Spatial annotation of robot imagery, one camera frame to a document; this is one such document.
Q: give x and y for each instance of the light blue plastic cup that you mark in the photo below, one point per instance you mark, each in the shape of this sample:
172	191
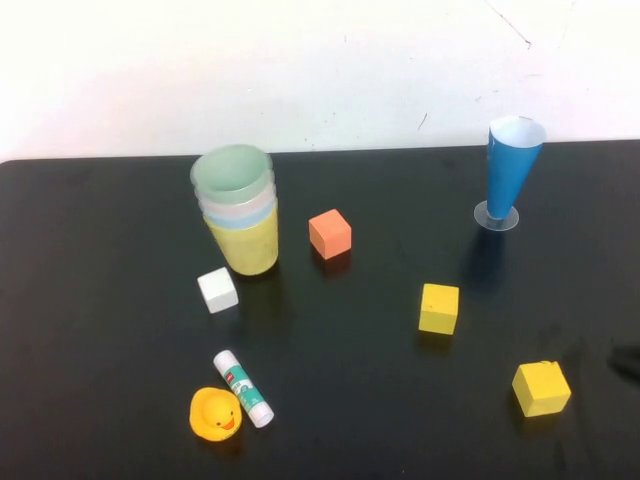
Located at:
235	220

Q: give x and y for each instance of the green plastic cup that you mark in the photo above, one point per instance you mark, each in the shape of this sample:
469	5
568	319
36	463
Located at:
230	170

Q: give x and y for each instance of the white foam cube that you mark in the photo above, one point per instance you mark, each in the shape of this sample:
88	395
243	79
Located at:
217	290

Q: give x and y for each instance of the yellow rubber duck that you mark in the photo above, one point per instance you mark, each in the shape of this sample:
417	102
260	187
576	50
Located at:
215	415

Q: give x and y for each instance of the pink plastic cup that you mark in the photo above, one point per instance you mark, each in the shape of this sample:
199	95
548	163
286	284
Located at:
220	207

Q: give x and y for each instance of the yellow foam cube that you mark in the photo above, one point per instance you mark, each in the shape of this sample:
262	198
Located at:
439	310

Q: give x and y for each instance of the yellow foam cube chipped corner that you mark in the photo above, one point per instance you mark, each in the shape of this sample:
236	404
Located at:
542	390

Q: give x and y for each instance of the yellow plastic cup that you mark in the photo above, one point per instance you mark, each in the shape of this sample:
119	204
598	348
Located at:
245	250

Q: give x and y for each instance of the orange foam cube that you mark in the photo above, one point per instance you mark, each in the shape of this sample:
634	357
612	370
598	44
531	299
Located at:
327	235

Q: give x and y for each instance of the white green glue stick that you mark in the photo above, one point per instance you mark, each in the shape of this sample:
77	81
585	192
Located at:
242	387

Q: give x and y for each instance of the blue paper cone cup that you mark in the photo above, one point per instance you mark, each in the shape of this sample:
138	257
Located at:
505	175

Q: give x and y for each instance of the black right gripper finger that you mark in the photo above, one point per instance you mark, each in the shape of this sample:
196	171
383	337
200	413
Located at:
630	362

